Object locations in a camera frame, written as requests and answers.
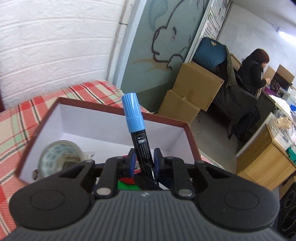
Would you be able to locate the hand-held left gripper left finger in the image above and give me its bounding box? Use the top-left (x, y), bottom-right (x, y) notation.
top-left (58, 148), bottom-right (137, 198)

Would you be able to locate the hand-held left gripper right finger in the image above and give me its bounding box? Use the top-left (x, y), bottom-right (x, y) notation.
top-left (154, 148), bottom-right (232, 198)

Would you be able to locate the red tape roll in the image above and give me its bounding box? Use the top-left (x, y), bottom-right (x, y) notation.
top-left (120, 155), bottom-right (142, 185)

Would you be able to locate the blue capped marker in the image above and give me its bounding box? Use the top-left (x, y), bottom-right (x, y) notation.
top-left (121, 93), bottom-right (159, 184)

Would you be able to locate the brown cardboard box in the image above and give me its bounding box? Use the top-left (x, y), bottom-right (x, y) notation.
top-left (15, 97), bottom-right (203, 186)

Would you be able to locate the clear printed tape roll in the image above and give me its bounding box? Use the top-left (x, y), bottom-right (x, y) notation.
top-left (38, 140), bottom-right (85, 179)

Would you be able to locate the large cardboard box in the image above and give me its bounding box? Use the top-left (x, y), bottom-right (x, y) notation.
top-left (172, 62), bottom-right (225, 112)
top-left (157, 90), bottom-right (201, 125)

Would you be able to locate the wooden desk cabinet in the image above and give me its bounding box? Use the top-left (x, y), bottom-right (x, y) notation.
top-left (235, 124), bottom-right (296, 191)

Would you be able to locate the red plaid blanket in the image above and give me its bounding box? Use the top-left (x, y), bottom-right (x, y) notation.
top-left (0, 80), bottom-right (223, 233)

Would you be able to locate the white plastic basket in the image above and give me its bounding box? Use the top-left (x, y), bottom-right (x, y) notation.
top-left (265, 118), bottom-right (295, 149)

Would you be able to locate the black speaker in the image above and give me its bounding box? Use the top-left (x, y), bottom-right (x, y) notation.
top-left (275, 185), bottom-right (296, 240)

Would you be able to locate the open cardboard box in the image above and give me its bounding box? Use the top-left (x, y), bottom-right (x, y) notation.
top-left (264, 64), bottom-right (296, 90)

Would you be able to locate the wall poster board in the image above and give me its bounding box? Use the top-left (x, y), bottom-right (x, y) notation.
top-left (203, 0), bottom-right (232, 39)

